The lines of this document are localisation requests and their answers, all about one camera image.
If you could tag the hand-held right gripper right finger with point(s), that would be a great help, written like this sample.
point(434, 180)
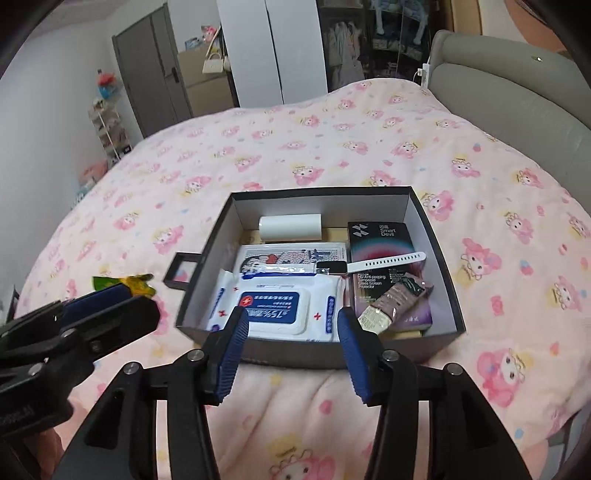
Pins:
point(353, 362)

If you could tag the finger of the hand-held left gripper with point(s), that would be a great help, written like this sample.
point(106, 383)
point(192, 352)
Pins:
point(124, 321)
point(94, 302)

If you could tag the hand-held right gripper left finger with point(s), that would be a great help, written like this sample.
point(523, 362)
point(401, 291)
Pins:
point(232, 355)

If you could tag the green yellow candy wrapper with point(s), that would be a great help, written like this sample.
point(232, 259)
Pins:
point(135, 284)

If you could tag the dark grey cardboard box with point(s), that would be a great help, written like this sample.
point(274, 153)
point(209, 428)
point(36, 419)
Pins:
point(418, 217)

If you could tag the blue white wet wipes pack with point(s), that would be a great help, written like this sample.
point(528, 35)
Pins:
point(277, 311)

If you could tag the beige hand cream tube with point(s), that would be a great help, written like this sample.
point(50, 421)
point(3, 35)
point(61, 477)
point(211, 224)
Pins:
point(397, 300)

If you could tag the white smart watch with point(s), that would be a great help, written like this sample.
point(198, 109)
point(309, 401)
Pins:
point(388, 262)

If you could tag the clear packet with printed card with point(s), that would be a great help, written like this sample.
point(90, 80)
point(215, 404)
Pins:
point(286, 256)

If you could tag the black screen protector box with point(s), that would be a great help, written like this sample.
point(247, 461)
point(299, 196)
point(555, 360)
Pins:
point(376, 240)

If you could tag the white paper roll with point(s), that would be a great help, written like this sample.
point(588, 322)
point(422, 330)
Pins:
point(290, 228)

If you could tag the white shelf rack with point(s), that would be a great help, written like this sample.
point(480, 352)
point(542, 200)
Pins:
point(111, 129)

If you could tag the pink printed blanket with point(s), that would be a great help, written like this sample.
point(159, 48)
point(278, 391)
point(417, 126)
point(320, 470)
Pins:
point(323, 147)

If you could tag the brown cardboard box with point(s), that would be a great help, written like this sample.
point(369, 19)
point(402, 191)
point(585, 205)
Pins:
point(207, 94)

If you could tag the grey door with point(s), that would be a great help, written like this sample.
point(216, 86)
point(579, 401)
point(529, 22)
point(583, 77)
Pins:
point(147, 69)

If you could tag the white handbag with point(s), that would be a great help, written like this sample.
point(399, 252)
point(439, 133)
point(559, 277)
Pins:
point(212, 64)

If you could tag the pink plush toy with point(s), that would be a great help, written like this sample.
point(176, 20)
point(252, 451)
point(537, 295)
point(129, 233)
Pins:
point(210, 33)

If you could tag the white charger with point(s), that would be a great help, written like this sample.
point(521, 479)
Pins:
point(424, 76)

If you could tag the white wardrobe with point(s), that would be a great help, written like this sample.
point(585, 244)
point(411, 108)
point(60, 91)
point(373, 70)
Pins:
point(272, 50)

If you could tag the grey padded headboard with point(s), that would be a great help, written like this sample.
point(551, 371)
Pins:
point(498, 87)

